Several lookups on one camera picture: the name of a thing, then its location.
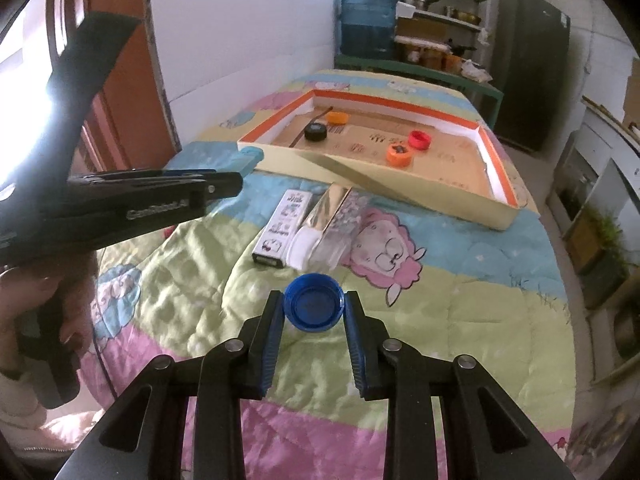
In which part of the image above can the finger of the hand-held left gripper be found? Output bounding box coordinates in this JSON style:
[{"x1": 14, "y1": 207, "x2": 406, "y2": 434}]
[
  {"x1": 45, "y1": 11, "x2": 143, "y2": 131},
  {"x1": 67, "y1": 170, "x2": 243, "y2": 201}
]

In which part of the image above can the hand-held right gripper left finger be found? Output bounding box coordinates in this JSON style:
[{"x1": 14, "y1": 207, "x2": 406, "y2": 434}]
[{"x1": 70, "y1": 290, "x2": 286, "y2": 480}]

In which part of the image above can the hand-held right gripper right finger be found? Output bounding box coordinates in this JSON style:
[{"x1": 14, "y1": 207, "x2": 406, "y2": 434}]
[{"x1": 342, "y1": 291, "x2": 573, "y2": 480}]

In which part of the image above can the blue bottle cap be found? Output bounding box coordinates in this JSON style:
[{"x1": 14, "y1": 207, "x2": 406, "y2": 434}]
[{"x1": 282, "y1": 272, "x2": 347, "y2": 334}]

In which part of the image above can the white bottle cap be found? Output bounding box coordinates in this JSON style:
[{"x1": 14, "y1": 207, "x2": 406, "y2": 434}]
[{"x1": 286, "y1": 227, "x2": 321, "y2": 273}]

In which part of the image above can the white cartoon-print box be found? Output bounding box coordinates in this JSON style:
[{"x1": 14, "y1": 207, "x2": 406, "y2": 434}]
[{"x1": 251, "y1": 189, "x2": 317, "y2": 267}]

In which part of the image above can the clear dotted plastic box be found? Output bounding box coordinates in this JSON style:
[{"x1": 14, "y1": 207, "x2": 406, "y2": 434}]
[{"x1": 311, "y1": 195, "x2": 372, "y2": 268}]

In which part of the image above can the shiny gold box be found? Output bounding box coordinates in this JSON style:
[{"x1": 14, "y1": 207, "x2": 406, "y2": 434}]
[{"x1": 307, "y1": 183, "x2": 357, "y2": 241}]

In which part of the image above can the shallow cardboard tray orange rim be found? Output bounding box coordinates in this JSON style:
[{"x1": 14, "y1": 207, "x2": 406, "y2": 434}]
[{"x1": 237, "y1": 87, "x2": 529, "y2": 232}]

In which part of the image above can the orange bottle cap black label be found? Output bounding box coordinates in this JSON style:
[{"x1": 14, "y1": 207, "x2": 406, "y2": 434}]
[{"x1": 386, "y1": 144, "x2": 414, "y2": 167}]

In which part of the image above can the person's left hand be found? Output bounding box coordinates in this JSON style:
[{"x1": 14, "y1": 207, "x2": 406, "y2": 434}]
[{"x1": 0, "y1": 252, "x2": 99, "y2": 361}]

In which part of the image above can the brown wooden door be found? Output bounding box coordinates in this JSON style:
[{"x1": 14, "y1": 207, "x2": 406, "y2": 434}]
[{"x1": 60, "y1": 0, "x2": 183, "y2": 173}]

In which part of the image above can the cartoon sheep printed blanket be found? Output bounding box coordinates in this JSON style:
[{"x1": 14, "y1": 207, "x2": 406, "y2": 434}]
[{"x1": 75, "y1": 67, "x2": 573, "y2": 480}]

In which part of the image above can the printed cardboard liner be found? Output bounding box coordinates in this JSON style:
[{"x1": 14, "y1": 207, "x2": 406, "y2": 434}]
[{"x1": 265, "y1": 110, "x2": 501, "y2": 202}]

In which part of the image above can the blue water jug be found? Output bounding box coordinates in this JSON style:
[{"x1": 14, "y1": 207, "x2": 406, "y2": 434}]
[{"x1": 340, "y1": 0, "x2": 399, "y2": 60}]

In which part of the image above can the crate of green plants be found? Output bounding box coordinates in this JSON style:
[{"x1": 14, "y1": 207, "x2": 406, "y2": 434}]
[{"x1": 565, "y1": 205, "x2": 632, "y2": 277}]

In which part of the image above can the grey kitchen counter cabinet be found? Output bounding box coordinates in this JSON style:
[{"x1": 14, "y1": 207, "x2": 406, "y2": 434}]
[{"x1": 545, "y1": 95, "x2": 640, "y2": 361}]

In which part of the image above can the white plastic bag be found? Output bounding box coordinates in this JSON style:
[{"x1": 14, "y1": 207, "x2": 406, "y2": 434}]
[{"x1": 460, "y1": 60, "x2": 494, "y2": 84}]

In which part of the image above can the white metal shelf rack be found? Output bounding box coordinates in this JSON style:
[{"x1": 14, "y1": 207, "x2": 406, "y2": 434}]
[{"x1": 370, "y1": 0, "x2": 494, "y2": 77}]

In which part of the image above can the dark green refrigerator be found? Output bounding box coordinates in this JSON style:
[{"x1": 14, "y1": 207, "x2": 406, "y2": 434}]
[{"x1": 487, "y1": 0, "x2": 572, "y2": 154}]

